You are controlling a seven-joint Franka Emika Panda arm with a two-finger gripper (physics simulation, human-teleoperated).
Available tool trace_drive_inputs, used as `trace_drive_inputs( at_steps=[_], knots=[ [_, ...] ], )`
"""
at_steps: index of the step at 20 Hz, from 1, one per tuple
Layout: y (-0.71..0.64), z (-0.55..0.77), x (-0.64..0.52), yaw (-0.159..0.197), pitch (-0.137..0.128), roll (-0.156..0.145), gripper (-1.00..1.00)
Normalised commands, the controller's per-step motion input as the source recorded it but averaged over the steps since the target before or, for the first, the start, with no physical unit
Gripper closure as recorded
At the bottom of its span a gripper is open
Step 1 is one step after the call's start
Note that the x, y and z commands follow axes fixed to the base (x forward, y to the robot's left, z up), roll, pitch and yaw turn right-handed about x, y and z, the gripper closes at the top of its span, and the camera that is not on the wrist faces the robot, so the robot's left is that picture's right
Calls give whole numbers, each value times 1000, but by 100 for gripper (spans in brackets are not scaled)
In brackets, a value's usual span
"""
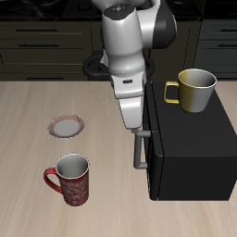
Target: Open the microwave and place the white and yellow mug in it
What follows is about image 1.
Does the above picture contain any red patterned mug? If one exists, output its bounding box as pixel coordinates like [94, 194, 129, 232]
[43, 153, 91, 207]

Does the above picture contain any white and yellow mug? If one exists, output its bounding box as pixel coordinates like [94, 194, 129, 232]
[163, 68, 218, 114]

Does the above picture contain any dark grey kitchen cupboard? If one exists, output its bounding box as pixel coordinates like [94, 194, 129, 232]
[193, 18, 237, 80]

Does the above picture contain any black kitchen counter top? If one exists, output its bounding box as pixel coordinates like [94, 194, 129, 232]
[0, 0, 237, 22]

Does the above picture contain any dark olive kitchen cupboard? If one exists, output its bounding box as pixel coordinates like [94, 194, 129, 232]
[0, 19, 202, 82]

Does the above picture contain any small red fluted dish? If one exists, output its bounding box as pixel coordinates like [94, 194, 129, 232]
[47, 114, 85, 140]

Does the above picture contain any black microwave oven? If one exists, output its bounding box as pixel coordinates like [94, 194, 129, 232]
[132, 80, 237, 202]

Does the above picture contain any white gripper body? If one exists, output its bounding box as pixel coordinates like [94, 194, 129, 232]
[118, 94, 144, 131]

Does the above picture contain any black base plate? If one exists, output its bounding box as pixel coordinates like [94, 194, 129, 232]
[81, 50, 156, 81]

